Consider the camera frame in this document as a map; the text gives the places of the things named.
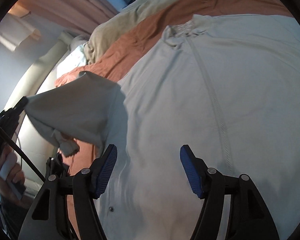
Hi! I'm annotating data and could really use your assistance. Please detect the cream padded headboard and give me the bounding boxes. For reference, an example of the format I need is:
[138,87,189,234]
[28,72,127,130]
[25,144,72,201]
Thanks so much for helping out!
[4,31,74,174]

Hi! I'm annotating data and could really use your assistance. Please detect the pink curtain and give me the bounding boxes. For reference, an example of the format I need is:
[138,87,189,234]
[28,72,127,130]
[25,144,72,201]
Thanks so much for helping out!
[16,0,118,35]

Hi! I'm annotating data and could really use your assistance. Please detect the large white jacket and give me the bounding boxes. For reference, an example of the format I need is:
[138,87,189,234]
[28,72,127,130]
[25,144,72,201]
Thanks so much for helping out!
[25,14,300,239]

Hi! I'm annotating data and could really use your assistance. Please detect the beige duvet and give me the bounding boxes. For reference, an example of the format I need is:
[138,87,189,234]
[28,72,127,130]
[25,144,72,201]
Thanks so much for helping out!
[84,0,178,64]

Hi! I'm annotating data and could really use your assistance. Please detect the orange blanket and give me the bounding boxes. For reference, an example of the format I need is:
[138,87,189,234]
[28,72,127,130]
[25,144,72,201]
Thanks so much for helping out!
[64,0,294,239]

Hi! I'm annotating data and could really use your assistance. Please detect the black cable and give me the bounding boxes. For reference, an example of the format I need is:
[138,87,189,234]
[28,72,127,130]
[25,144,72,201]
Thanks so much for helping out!
[0,118,46,183]

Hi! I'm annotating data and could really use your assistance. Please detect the white pillow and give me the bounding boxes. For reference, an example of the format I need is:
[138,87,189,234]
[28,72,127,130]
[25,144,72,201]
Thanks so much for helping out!
[36,35,91,95]

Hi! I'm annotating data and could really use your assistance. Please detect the person's left hand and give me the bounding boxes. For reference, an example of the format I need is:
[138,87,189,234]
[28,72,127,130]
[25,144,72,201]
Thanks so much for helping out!
[0,145,33,209]

